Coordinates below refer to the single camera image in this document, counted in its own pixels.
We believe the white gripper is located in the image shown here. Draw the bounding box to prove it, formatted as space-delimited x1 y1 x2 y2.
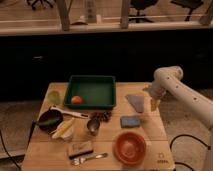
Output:
144 80 166 111

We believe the grey towel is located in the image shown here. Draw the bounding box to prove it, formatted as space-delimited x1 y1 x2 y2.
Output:
126 94 144 113

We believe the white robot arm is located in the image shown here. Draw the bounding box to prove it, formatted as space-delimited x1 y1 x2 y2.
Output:
147 66 213 171

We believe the red bowl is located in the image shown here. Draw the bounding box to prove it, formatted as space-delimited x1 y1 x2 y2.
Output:
112 132 146 165

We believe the black bowl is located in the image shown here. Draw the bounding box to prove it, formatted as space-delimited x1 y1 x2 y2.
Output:
37 110 63 133

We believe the blue sponge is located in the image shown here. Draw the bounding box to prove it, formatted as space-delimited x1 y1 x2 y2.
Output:
120 116 140 128

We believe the brown pine cone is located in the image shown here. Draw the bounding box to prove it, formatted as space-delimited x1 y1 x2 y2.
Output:
91 111 112 122

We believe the green plastic tray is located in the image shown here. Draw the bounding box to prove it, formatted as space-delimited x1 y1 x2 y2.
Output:
64 75 116 110

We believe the metal measuring cup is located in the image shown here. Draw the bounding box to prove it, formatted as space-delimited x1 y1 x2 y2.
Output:
87 119 100 136

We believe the orange fruit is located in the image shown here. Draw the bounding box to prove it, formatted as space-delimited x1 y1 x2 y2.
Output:
71 96 83 104

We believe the wooden block brush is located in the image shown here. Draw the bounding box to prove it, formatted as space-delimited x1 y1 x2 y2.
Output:
68 141 94 159

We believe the silver fork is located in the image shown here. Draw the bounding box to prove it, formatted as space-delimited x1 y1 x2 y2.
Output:
71 153 108 166

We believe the office chair centre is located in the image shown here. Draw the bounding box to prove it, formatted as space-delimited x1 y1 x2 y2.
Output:
129 0 158 23

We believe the office chair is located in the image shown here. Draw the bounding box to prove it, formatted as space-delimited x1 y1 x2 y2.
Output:
26 0 53 11
129 0 158 23
171 0 204 21

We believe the green cucumber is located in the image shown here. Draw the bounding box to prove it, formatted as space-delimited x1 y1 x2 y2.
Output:
37 117 61 126

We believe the office chair right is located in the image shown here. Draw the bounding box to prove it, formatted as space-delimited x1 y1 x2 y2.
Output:
171 0 204 21

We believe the office chair left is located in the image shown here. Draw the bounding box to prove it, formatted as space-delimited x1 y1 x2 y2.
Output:
26 0 53 11

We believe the black cable right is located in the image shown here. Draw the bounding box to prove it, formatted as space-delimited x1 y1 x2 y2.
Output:
169 133 213 171

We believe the black cable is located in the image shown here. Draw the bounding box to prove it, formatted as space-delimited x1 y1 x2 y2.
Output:
169 133 213 171
0 120 37 171

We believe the white handled peeler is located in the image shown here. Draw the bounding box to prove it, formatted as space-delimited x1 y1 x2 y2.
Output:
50 106 89 119

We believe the black cable left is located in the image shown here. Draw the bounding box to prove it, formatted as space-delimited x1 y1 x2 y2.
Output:
0 120 37 171

